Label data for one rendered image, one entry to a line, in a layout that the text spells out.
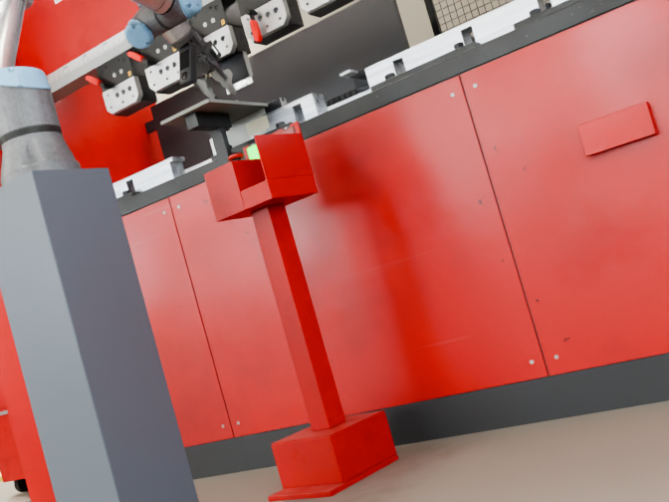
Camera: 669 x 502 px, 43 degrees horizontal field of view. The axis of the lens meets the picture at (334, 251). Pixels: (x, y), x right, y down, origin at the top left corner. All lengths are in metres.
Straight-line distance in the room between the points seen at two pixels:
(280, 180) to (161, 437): 0.65
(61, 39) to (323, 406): 1.63
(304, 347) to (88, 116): 1.62
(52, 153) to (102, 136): 1.64
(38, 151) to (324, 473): 0.91
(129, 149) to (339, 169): 1.38
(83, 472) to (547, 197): 1.13
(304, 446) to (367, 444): 0.15
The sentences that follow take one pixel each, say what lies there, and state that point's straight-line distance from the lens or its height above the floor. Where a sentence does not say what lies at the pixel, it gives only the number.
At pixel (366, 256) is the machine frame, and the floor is 0.49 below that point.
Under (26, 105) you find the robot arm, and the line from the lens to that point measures 1.73.
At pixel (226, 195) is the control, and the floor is 0.71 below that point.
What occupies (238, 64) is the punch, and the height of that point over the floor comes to 1.14.
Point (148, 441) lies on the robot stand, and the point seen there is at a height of 0.24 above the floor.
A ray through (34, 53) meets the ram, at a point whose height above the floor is 1.50.
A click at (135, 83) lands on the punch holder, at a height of 1.23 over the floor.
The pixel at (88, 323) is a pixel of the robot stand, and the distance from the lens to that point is 1.61.
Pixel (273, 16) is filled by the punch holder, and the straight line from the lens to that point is 2.47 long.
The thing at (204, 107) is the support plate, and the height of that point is 0.99.
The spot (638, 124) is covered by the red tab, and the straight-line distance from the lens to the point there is 1.90.
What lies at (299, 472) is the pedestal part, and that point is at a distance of 2.01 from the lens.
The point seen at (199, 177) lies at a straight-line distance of 2.47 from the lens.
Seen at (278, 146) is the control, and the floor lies 0.78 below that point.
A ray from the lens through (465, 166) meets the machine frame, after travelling 2.04.
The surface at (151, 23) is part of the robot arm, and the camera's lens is 2.29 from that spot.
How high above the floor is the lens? 0.40
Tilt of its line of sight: 3 degrees up
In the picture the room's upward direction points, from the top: 16 degrees counter-clockwise
